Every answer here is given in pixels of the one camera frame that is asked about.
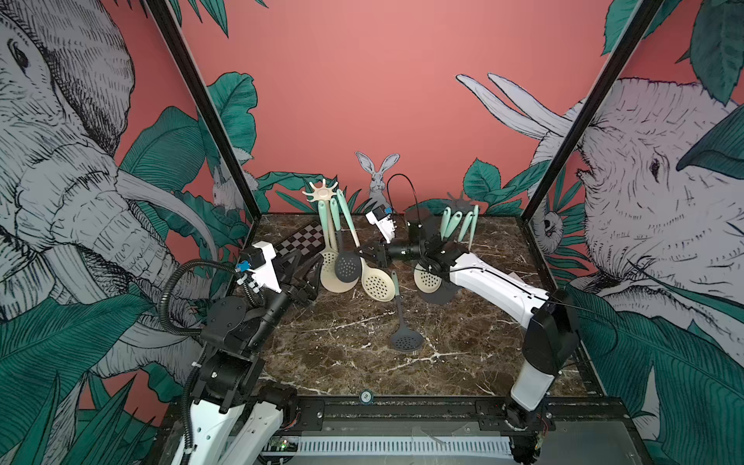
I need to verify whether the beige skimmer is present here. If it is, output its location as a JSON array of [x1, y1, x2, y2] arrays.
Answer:
[[335, 190, 395, 302], [318, 201, 358, 294], [413, 207, 453, 295], [467, 205, 480, 250]]

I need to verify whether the grey skimmer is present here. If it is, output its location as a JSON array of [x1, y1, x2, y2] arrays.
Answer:
[[441, 209, 462, 242], [389, 271, 424, 353], [457, 211, 474, 242], [331, 197, 362, 284]]

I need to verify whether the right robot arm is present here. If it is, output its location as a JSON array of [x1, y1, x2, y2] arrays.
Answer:
[[355, 238, 579, 431]]

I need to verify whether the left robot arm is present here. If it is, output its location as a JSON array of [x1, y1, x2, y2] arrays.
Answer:
[[157, 252, 323, 464]]

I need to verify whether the beige utensil rack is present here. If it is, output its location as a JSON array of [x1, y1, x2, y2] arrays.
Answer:
[[303, 179, 338, 253]]

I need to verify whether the black white checkerboard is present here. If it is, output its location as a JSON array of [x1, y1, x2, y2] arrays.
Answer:
[[274, 221, 325, 260]]

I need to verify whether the small circuit board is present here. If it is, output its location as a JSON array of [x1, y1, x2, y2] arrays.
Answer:
[[265, 437, 298, 455]]

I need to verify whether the white vent strip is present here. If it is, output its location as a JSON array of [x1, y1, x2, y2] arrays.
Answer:
[[262, 436, 513, 458]]

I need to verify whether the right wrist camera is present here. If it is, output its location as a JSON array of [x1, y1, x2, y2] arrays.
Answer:
[[365, 205, 396, 244]]

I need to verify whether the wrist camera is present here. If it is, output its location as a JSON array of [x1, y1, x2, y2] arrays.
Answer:
[[365, 205, 396, 244], [234, 241, 282, 294]]

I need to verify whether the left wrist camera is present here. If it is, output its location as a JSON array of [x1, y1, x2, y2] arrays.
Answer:
[[234, 241, 282, 294]]

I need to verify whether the left black frame post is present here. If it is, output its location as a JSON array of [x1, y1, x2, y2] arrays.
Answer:
[[146, 0, 262, 226]]

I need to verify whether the black frame post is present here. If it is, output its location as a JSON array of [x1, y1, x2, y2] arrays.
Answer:
[[520, 0, 663, 223], [146, 0, 262, 226]]

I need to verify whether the black front rail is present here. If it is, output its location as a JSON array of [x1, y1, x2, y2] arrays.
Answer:
[[285, 395, 631, 435]]

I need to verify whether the right black frame post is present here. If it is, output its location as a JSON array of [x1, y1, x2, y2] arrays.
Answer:
[[520, 0, 663, 223]]

